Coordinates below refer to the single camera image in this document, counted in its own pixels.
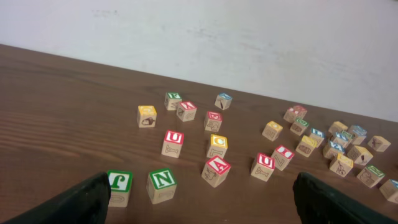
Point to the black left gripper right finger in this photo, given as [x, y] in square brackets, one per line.
[319, 203]

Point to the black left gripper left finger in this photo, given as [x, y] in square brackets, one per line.
[86, 202]

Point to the yellow O block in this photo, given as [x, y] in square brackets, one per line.
[272, 130]

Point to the yellow C block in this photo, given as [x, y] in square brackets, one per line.
[217, 146]

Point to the green J block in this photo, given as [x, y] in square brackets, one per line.
[120, 184]

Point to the yellow S block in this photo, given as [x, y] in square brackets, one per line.
[341, 165]

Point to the red i block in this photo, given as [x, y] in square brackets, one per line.
[291, 115]
[282, 156]

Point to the blue 2 block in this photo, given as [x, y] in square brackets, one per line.
[332, 149]

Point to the yellow pineapple block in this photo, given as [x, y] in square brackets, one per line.
[306, 146]

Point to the green R block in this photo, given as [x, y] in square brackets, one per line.
[371, 175]

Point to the red U block right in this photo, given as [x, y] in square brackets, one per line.
[263, 167]

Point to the red u block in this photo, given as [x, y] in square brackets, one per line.
[173, 142]
[263, 167]

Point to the yellow hammer block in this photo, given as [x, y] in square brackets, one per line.
[360, 155]

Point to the blue L block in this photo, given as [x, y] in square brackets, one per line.
[317, 135]

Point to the blue T block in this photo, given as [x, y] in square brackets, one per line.
[340, 139]

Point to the blue P block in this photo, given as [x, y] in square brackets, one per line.
[390, 190]

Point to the green N block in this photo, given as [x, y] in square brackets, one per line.
[161, 185]

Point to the green Z block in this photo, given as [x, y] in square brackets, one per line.
[347, 135]

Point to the yellow far block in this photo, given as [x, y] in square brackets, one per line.
[337, 127]

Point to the green B block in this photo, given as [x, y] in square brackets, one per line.
[299, 126]

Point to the red I block far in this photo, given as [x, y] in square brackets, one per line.
[291, 115]

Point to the red M block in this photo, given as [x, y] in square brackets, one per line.
[301, 111]

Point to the yellow acorn block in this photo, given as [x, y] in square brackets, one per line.
[146, 116]

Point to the red U block left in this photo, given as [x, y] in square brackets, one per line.
[173, 142]

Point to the red A block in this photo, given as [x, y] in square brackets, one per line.
[215, 171]

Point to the red E block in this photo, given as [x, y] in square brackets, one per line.
[213, 121]

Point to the green F block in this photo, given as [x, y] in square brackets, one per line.
[172, 99]

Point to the red Y block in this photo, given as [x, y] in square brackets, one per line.
[186, 111]

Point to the blue X block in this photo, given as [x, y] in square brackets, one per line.
[223, 101]

